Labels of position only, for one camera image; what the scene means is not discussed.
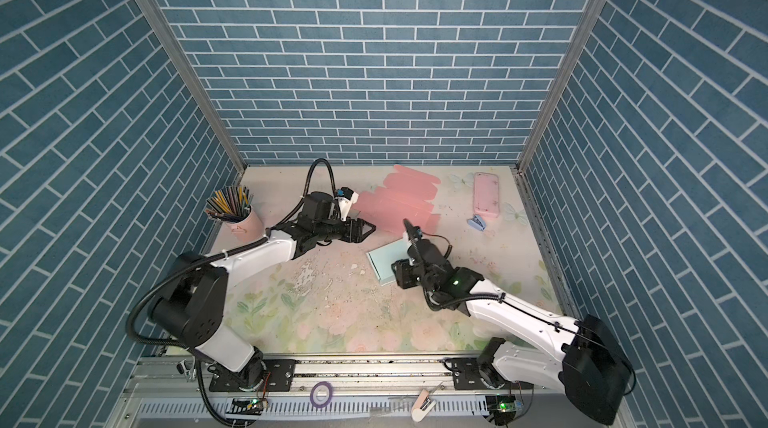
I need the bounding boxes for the mint green paper box sheet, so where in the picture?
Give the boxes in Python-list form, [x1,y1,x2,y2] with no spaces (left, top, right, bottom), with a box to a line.
[366,240,409,286]

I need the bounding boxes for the pink paper box sheet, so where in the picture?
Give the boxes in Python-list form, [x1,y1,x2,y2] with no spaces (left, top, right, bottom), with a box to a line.
[354,165,441,235]

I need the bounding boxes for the bundle of colored pencils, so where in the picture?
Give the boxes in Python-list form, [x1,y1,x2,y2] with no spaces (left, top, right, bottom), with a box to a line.
[204,186,252,223]

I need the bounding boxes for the pink pencil case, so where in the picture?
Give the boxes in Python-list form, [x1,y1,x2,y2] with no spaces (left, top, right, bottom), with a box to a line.
[473,173,501,219]

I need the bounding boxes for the white pink clip tool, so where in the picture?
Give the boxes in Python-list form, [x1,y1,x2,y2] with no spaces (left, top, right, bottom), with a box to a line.
[411,390,436,423]

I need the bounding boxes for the purple tape roll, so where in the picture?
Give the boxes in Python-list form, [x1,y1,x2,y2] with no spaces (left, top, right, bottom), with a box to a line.
[309,381,334,410]

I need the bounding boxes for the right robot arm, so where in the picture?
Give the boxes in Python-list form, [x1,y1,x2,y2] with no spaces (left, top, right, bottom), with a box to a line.
[393,227,636,425]

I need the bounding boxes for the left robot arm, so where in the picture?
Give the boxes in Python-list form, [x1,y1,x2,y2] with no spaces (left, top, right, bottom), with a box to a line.
[126,183,376,387]

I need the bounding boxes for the pink metal pencil bucket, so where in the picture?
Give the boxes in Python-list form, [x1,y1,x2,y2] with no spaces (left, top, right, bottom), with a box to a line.
[226,209,265,244]

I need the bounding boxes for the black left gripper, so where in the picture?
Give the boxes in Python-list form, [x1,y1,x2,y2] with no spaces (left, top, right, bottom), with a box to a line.
[314,215,377,244]

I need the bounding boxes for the aluminium front rail frame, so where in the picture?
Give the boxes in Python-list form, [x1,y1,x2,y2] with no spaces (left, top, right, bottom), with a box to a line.
[106,353,598,427]

